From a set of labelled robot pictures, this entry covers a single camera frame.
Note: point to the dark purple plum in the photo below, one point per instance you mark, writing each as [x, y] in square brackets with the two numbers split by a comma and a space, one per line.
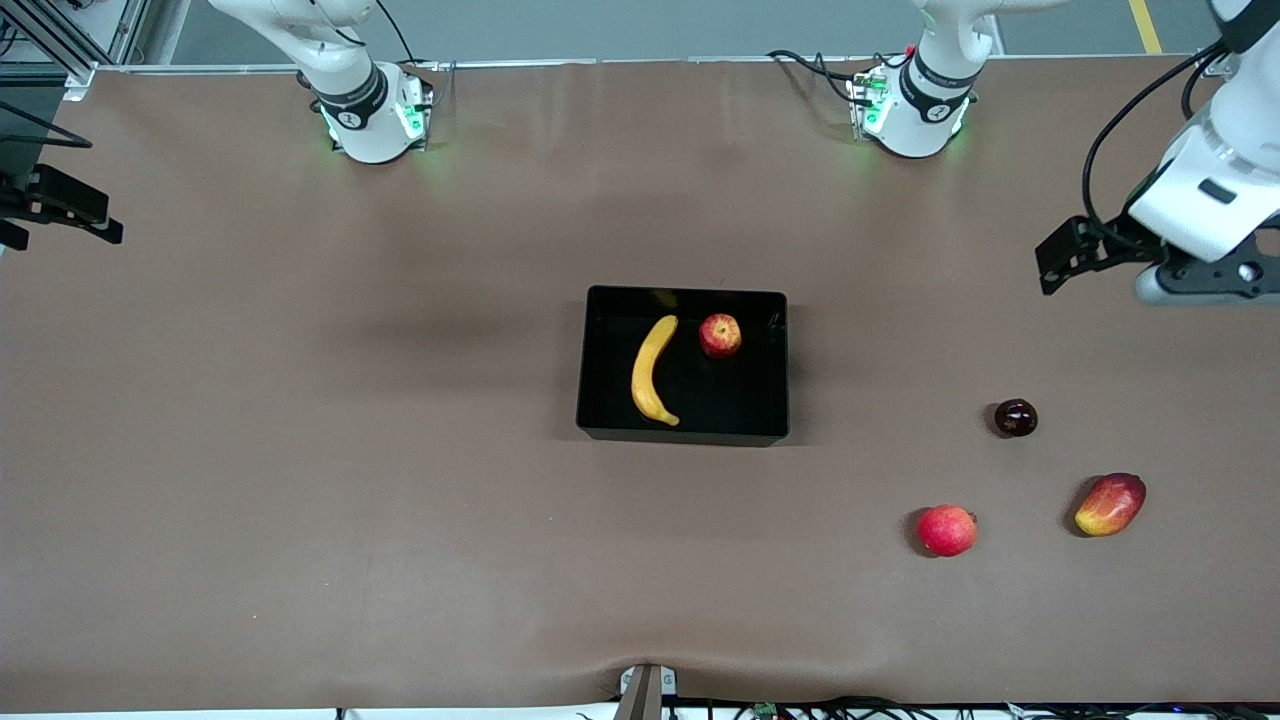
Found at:
[1015, 417]

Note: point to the brown table cover sheet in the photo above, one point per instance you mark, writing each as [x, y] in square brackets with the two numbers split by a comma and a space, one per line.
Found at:
[400, 500]

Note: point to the aluminium frame profile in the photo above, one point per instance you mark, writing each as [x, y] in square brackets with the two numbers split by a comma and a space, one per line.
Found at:
[60, 40]

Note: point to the black plastic box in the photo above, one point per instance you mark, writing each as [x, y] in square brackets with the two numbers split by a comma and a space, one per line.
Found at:
[730, 400]

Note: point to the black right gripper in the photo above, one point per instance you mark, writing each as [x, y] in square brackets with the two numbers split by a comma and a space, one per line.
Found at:
[22, 197]

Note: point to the grey table clamp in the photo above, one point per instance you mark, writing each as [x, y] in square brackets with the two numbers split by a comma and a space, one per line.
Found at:
[646, 690]

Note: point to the red yellow mango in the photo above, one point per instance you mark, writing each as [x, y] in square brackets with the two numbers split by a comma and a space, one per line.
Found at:
[1110, 505]

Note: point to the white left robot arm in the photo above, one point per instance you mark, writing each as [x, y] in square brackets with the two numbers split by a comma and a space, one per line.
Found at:
[1220, 170]

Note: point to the red yellow apple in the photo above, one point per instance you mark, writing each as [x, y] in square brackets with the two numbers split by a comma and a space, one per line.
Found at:
[720, 336]

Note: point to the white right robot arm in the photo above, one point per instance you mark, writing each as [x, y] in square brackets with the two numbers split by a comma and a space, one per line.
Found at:
[360, 120]

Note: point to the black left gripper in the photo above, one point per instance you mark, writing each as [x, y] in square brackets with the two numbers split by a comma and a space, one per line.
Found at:
[1117, 237]

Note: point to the yellow banana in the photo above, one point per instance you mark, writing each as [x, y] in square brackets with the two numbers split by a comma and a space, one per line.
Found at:
[648, 375]

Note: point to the round red apple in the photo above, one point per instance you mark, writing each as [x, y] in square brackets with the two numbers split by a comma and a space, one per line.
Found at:
[947, 530]

